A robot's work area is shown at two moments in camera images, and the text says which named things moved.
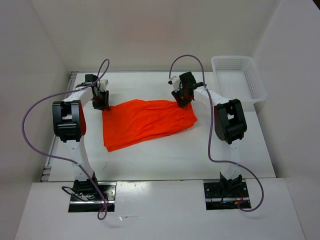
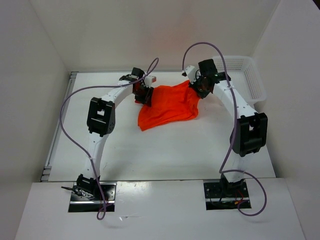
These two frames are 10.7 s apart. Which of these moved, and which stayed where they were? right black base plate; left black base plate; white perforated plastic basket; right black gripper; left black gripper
Moved: left black gripper; right black gripper
Stayed: white perforated plastic basket; right black base plate; left black base plate
